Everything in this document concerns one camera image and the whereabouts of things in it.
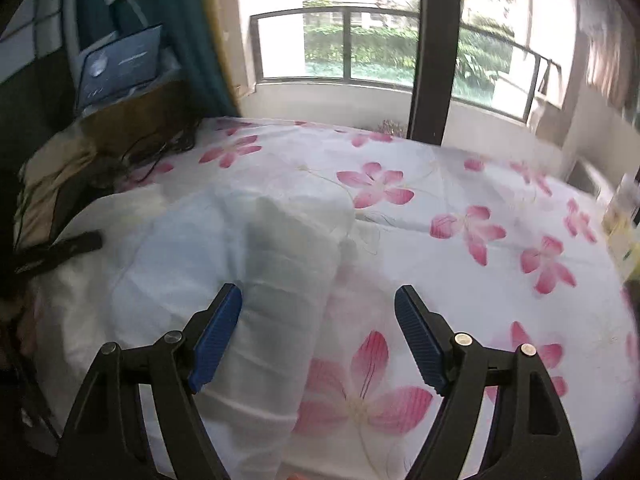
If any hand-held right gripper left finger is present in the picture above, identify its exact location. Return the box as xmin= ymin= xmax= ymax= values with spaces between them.
xmin=57 ymin=283 xmax=243 ymax=480

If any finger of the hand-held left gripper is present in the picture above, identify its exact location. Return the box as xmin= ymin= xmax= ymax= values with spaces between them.
xmin=17 ymin=231 xmax=104 ymax=274

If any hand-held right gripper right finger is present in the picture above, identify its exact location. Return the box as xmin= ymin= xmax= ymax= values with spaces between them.
xmin=394 ymin=285 xmax=583 ymax=480

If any white hooded jacket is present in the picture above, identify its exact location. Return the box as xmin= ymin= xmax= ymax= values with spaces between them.
xmin=32 ymin=182 xmax=357 ymax=480

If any beige cloth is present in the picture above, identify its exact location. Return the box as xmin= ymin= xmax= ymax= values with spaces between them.
xmin=20 ymin=132 xmax=102 ymax=247

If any floral white bedsheet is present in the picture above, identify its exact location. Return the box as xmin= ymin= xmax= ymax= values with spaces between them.
xmin=30 ymin=116 xmax=640 ymax=480

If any wooden nightstand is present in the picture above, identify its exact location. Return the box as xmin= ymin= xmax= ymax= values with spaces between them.
xmin=75 ymin=80 xmax=202 ymax=162

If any open laptop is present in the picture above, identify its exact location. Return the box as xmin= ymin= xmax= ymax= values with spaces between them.
xmin=75 ymin=25 xmax=165 ymax=113

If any yellow tissue box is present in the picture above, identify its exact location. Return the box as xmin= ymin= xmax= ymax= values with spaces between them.
xmin=602 ymin=210 xmax=640 ymax=282

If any teal curtain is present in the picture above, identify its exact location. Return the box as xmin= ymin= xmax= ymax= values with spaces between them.
xmin=77 ymin=0 xmax=242 ymax=119

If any balcony glass railing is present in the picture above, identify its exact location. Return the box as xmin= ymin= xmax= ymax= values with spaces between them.
xmin=249 ymin=6 xmax=563 ymax=124

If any hanging beige garment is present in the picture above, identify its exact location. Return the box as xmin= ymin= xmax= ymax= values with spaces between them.
xmin=584 ymin=12 xmax=640 ymax=112

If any black window frame post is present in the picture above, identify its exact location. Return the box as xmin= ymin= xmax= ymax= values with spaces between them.
xmin=407 ymin=0 xmax=461 ymax=147

